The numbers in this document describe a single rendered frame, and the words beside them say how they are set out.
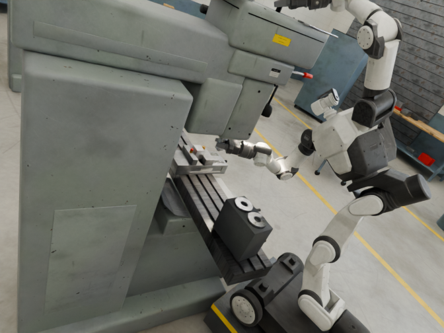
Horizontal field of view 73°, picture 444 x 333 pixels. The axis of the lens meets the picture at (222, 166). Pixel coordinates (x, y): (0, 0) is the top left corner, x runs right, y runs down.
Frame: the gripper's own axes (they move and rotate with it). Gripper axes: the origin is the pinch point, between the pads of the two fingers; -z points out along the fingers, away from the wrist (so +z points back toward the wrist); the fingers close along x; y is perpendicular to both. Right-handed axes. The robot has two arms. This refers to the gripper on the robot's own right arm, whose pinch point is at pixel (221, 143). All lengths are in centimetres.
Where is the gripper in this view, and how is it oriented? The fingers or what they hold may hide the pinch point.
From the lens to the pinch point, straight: 156.8
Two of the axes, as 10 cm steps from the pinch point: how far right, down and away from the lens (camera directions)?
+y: -3.4, 7.9, 5.1
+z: 9.3, 2.4, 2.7
